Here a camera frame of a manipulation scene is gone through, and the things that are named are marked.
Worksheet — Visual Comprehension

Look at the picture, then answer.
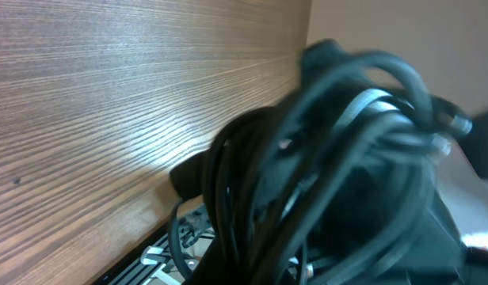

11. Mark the black cable bundle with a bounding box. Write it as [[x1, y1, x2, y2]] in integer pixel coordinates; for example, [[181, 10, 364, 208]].
[[166, 39, 475, 285]]

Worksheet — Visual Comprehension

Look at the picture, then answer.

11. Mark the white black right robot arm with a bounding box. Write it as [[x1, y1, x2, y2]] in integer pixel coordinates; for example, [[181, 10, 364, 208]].
[[459, 110, 488, 179]]

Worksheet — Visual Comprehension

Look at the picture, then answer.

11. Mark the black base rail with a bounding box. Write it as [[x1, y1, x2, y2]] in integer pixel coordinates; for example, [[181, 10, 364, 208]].
[[94, 205, 215, 285]]

